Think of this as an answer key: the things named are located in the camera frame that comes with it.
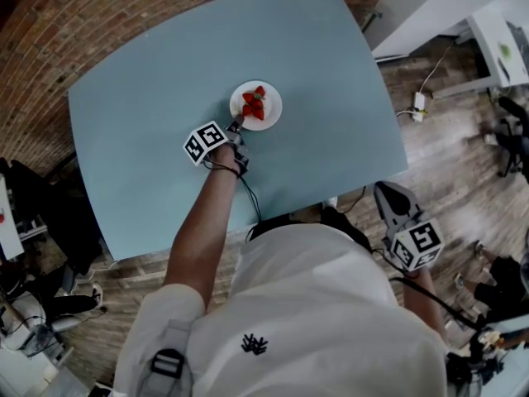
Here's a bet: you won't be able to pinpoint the person's black trousers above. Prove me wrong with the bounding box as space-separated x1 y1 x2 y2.
247 208 373 252

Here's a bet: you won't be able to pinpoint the white power strip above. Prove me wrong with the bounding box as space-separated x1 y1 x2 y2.
412 92 427 122

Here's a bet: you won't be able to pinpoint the person's white shirt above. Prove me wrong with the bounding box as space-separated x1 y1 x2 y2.
113 223 450 397

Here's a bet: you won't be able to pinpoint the black office chair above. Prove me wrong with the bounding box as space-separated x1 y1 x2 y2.
7 159 104 276

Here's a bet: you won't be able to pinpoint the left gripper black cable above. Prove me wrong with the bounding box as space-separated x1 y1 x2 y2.
204 161 264 222

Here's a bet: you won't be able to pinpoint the white power strip cable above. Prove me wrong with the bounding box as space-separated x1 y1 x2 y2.
417 39 455 94

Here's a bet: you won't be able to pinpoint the small white table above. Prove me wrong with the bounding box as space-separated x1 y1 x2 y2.
0 175 25 261

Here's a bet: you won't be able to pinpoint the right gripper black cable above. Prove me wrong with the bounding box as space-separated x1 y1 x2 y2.
390 277 480 330

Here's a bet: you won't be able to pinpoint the person's left forearm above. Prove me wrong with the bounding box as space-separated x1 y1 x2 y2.
163 145 241 316

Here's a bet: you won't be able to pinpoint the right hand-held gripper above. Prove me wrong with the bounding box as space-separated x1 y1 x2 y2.
374 179 444 272

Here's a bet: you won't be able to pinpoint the grey backpack strap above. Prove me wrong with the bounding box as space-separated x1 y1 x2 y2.
138 318 195 397

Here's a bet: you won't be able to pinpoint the white side desk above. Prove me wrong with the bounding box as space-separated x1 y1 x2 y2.
431 6 529 98

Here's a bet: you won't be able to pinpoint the white cabinet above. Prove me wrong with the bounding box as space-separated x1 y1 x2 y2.
371 0 529 61

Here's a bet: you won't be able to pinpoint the white plate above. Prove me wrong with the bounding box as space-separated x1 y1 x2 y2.
229 79 284 132

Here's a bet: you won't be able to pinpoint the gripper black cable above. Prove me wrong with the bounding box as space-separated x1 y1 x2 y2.
204 161 264 222
390 277 480 330

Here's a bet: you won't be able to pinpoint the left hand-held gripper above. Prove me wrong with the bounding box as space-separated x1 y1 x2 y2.
183 113 251 177

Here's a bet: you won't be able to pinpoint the person's right forearm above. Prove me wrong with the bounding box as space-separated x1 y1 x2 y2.
403 269 450 339

